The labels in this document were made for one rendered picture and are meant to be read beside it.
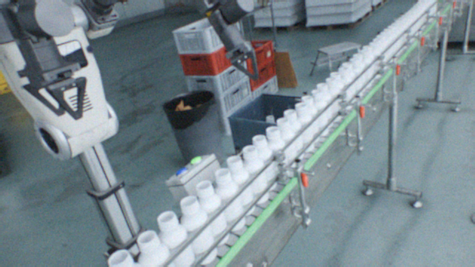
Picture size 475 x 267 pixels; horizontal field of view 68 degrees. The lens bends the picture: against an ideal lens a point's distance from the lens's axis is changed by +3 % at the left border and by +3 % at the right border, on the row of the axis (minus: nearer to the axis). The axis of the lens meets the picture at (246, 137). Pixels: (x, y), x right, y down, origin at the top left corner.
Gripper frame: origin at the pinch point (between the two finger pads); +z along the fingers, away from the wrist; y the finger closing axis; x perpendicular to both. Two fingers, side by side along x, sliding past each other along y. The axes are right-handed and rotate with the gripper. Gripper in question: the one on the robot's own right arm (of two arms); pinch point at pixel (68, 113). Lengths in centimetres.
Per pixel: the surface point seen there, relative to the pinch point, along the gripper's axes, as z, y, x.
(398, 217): 139, 25, 153
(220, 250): 39.7, 17.8, 12.3
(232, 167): 24.2, 15.6, 24.9
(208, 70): 67, -164, 208
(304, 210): 45, 26, 39
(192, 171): 27.7, 2.1, 23.1
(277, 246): 54, 21, 31
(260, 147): 24.9, 16.1, 37.0
